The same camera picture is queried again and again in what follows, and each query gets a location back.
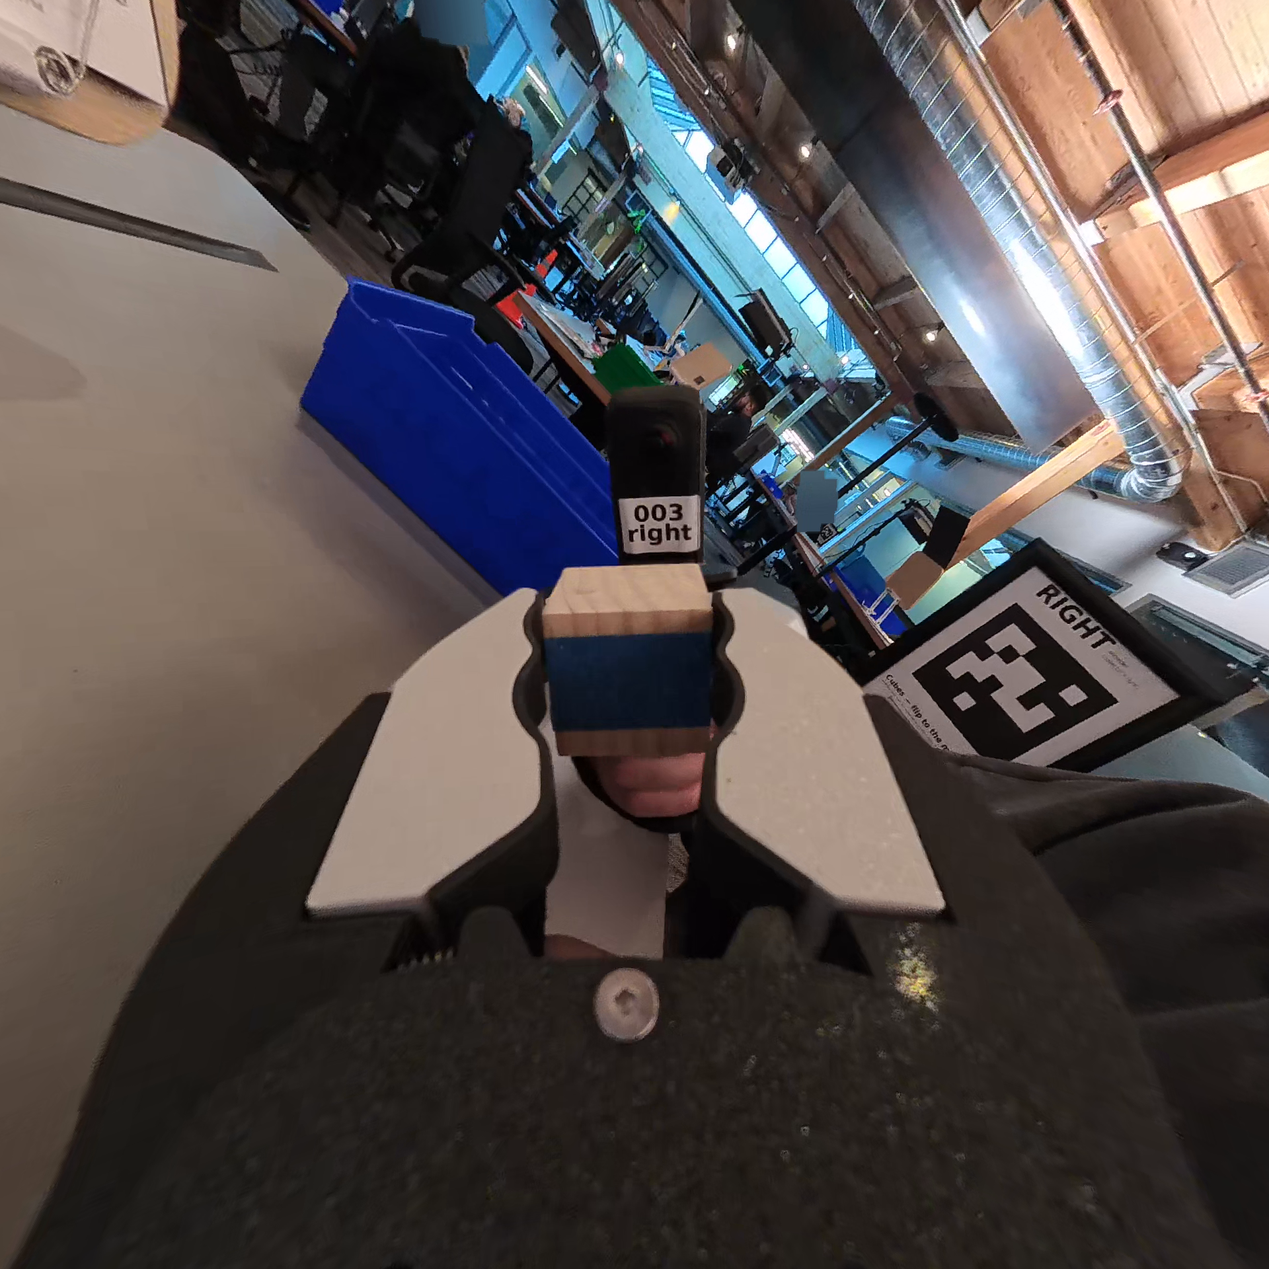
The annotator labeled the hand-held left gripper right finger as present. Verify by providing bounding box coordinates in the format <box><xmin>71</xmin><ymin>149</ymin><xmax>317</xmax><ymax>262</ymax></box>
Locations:
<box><xmin>690</xmin><ymin>586</ymin><xmax>945</xmax><ymax>960</ymax></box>

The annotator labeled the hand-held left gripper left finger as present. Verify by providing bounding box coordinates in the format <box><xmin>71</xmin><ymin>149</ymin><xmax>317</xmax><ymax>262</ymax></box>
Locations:
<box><xmin>305</xmin><ymin>586</ymin><xmax>558</xmax><ymax>960</ymax></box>

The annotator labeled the blue plastic bin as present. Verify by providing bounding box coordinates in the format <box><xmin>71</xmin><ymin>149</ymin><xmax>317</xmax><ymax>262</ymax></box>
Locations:
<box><xmin>300</xmin><ymin>278</ymin><xmax>620</xmax><ymax>596</ymax></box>

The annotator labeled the person's right forearm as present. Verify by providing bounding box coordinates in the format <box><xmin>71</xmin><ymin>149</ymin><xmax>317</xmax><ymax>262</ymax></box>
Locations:
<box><xmin>936</xmin><ymin>747</ymin><xmax>1269</xmax><ymax>1269</ymax></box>

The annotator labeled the grey desk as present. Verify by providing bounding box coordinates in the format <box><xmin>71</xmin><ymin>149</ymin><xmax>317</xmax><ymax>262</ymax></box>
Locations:
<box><xmin>0</xmin><ymin>104</ymin><xmax>620</xmax><ymax>1251</ymax></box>

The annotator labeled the person's right hand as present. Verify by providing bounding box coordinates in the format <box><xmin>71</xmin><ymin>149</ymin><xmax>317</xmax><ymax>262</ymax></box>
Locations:
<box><xmin>592</xmin><ymin>753</ymin><xmax>708</xmax><ymax>820</ymax></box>

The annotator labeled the green board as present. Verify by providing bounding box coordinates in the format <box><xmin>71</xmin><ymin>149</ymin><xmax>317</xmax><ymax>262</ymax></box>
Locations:
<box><xmin>595</xmin><ymin>341</ymin><xmax>663</xmax><ymax>392</ymax></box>

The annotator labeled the dark wooden table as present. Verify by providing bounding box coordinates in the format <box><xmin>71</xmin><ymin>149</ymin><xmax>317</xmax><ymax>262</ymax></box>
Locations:
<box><xmin>515</xmin><ymin>291</ymin><xmax>610</xmax><ymax>401</ymax></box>

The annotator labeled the black and white marker board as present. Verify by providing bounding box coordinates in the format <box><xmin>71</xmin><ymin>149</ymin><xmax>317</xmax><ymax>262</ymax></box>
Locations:
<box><xmin>861</xmin><ymin>539</ymin><xmax>1205</xmax><ymax>775</ymax></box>

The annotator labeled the black office chair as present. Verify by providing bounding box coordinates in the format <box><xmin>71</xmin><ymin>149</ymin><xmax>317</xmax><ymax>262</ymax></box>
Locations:
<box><xmin>391</xmin><ymin>99</ymin><xmax>536</xmax><ymax>308</ymax></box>

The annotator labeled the instruction board on white stand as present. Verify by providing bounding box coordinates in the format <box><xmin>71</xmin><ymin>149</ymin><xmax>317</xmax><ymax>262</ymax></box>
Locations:
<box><xmin>0</xmin><ymin>0</ymin><xmax>181</xmax><ymax>146</ymax></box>

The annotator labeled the white instruction sheet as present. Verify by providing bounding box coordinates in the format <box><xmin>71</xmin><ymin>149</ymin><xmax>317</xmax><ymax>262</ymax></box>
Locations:
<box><xmin>0</xmin><ymin>0</ymin><xmax>164</xmax><ymax>105</ymax></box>

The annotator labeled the dark rectangular ceiling duct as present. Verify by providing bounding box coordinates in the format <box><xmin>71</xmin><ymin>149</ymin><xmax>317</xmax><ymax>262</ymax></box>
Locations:
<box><xmin>734</xmin><ymin>0</ymin><xmax>1096</xmax><ymax>451</ymax></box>

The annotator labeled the wide silver ventilation duct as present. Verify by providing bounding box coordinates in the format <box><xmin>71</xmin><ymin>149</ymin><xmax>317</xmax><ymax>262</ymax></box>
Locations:
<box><xmin>852</xmin><ymin>0</ymin><xmax>1190</xmax><ymax>501</ymax></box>

